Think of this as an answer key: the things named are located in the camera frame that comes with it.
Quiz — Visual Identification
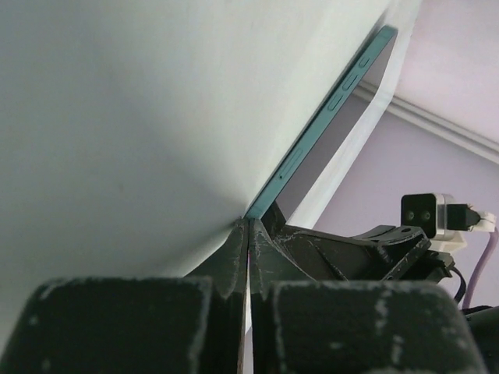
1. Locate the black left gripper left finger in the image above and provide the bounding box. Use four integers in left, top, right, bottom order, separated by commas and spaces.
1, 220, 250, 373

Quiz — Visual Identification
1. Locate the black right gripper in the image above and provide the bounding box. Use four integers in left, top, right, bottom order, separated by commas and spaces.
262, 203, 455, 281

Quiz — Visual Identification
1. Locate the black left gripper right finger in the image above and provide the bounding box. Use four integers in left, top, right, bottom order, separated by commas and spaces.
249, 220, 487, 373

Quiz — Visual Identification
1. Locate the black smartphone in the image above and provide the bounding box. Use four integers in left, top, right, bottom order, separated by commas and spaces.
245, 25, 398, 219

